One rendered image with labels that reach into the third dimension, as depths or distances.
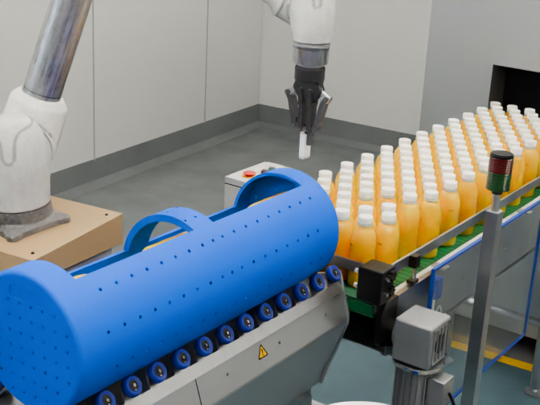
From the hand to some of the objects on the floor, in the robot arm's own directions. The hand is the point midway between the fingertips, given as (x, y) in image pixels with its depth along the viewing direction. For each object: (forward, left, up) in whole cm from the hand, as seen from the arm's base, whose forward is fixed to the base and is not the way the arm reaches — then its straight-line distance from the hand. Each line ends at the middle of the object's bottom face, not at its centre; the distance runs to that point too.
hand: (304, 144), depth 254 cm
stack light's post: (+30, +32, -132) cm, 139 cm away
